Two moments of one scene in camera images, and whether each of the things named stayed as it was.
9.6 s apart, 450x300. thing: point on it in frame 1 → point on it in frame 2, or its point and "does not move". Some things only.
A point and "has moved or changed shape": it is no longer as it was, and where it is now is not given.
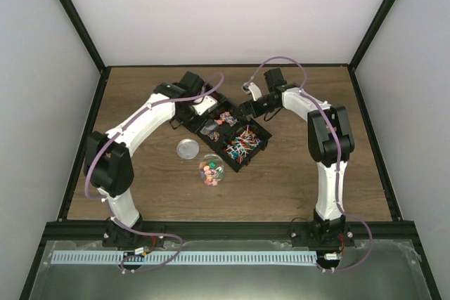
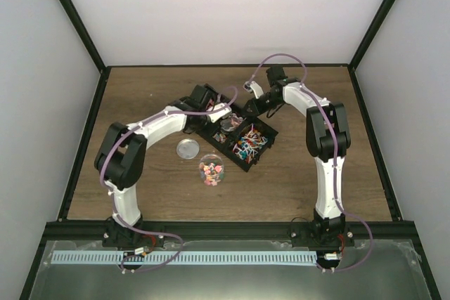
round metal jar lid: (188, 148) does not move
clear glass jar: (211, 169) does not move
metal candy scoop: (209, 125) has moved or changed shape
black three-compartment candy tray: (235, 138) has moved or changed shape
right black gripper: (247, 112) does not move
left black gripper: (187, 126) → (207, 133)
